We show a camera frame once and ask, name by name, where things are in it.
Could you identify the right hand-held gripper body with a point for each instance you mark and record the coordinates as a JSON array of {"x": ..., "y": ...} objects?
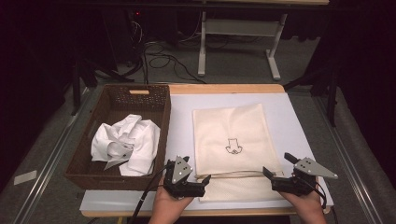
[{"x": 311, "y": 169}]

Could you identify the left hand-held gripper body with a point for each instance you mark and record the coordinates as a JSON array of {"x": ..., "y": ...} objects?
[{"x": 182, "y": 189}]

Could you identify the cream cloth laundry bag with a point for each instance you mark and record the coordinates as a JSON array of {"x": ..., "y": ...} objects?
[{"x": 230, "y": 130}]

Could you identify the white shirt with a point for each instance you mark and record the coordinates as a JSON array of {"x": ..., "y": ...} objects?
[{"x": 137, "y": 140}]

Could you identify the brown woven basket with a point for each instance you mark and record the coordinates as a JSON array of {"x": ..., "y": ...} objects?
[{"x": 124, "y": 102}]

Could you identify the person's left hand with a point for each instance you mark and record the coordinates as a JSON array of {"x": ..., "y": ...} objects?
[{"x": 169, "y": 203}]

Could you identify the person's right hand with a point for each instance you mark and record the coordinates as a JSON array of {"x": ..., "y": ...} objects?
[{"x": 303, "y": 202}]

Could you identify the white table mat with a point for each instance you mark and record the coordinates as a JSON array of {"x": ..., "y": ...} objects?
[{"x": 183, "y": 124}]

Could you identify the black stand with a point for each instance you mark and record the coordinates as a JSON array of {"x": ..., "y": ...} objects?
[
  {"x": 76, "y": 84},
  {"x": 332, "y": 93}
]

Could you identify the black computer tower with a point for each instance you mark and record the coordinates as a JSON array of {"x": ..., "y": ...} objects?
[{"x": 123, "y": 34}]

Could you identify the white tape strip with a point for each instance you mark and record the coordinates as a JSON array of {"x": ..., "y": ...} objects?
[{"x": 25, "y": 177}]

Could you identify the metal floor rail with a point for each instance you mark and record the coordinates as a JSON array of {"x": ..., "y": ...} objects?
[
  {"x": 46, "y": 171},
  {"x": 351, "y": 161}
]

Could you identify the white metal desk frame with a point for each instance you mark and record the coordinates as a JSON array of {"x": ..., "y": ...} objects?
[{"x": 239, "y": 27}]

